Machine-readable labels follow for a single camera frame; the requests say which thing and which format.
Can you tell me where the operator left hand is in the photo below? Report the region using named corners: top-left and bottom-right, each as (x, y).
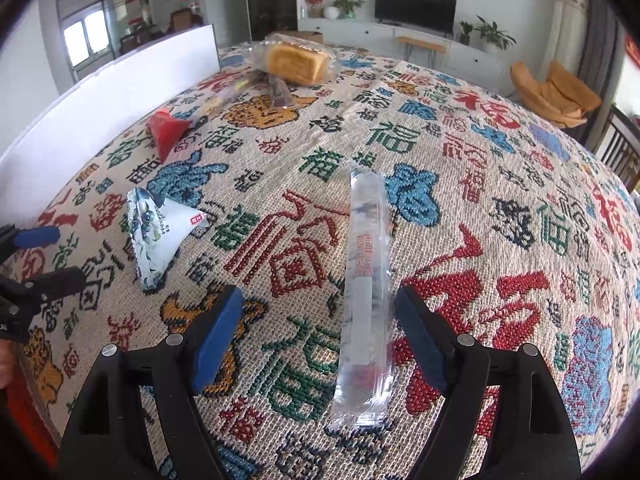
top-left (0, 339), bottom-right (16, 389)

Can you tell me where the small dark potted plant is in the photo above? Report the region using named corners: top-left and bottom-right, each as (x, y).
top-left (459, 21), bottom-right (474, 46)

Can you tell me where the red flower vase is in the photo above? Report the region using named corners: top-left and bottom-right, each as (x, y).
top-left (303, 0), bottom-right (324, 18)

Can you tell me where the dark dining chair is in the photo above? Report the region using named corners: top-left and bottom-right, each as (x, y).
top-left (167, 8), bottom-right (193, 35)

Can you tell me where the dark wooden chair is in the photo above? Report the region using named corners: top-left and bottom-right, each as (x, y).
top-left (596, 105), bottom-right (640, 192)

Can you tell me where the small wooden bench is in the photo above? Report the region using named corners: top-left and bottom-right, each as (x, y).
top-left (395, 36), bottom-right (448, 65)

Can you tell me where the orange lounge chair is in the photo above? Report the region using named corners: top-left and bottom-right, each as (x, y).
top-left (510, 60), bottom-right (602, 129)

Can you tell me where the grey curtain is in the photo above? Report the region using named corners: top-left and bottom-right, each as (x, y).
top-left (578, 0), bottom-right (624, 94)

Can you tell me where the large leafy potted plant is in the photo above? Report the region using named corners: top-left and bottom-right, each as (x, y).
top-left (474, 16), bottom-right (518, 55)

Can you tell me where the white tv cabinet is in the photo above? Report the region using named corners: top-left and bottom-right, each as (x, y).
top-left (297, 18), bottom-right (509, 94)

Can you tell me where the white storage box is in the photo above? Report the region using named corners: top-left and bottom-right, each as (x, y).
top-left (1, 25), bottom-right (220, 226)

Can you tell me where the clear long snack packet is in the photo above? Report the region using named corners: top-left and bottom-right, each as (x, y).
top-left (330, 162), bottom-right (394, 430)

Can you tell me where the window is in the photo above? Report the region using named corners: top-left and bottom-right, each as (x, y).
top-left (62, 4), bottom-right (111, 68)

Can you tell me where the black television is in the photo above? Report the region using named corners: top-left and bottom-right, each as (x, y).
top-left (374, 0), bottom-right (457, 34)

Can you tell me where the white curtain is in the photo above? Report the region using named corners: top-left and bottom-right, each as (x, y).
top-left (539, 0), bottom-right (589, 77)

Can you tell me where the white round vase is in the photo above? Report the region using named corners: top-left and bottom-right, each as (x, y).
top-left (323, 6), bottom-right (341, 20)

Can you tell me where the bagged bread loaf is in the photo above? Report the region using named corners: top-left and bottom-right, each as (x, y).
top-left (246, 37), bottom-right (338, 87)

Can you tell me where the red triangular snack packet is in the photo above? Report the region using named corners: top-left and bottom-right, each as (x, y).
top-left (146, 110), bottom-right (191, 162)

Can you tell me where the patterned woven table cloth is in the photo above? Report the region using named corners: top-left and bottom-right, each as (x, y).
top-left (8, 48), bottom-right (639, 479)

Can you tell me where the green potted plant left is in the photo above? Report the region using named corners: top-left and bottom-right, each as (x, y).
top-left (333, 0), bottom-right (364, 18)

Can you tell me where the white blue triangular snack packet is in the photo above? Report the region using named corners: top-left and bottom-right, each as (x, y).
top-left (127, 188), bottom-right (208, 292)

